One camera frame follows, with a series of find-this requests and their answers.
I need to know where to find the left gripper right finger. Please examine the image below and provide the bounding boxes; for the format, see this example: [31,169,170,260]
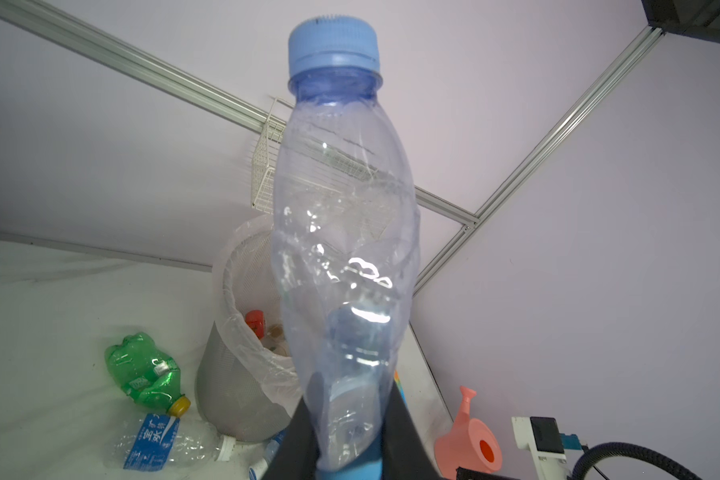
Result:
[381,384,440,480]

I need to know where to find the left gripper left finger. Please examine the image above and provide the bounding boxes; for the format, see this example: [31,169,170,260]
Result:
[262,400,319,480]

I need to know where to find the red label bottle red cap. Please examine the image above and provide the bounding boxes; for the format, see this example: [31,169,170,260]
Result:
[244,310,267,340]

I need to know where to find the blue tinted bottle blue cap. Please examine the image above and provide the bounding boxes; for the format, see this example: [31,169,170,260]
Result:
[271,15,420,479]

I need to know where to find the grey mesh waste bin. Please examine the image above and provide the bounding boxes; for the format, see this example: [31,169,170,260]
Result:
[194,230,304,444]

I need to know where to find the clear plastic bin liner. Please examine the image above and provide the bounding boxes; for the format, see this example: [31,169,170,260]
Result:
[212,214,301,415]

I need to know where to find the clear bottle blue label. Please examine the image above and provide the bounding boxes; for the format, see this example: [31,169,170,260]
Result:
[248,429,287,480]

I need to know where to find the pink plastic watering can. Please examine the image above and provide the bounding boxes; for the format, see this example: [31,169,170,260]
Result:
[434,386,503,479]

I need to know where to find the small bottle blue label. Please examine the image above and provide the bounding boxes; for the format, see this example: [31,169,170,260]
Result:
[103,412,237,472]

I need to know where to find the green crushed plastic bottle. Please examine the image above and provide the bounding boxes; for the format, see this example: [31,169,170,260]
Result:
[104,332,191,417]

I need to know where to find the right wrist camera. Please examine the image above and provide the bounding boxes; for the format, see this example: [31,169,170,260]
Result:
[512,416,584,480]

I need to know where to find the white wire wall basket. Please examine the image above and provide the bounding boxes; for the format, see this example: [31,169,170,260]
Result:
[250,95,397,215]

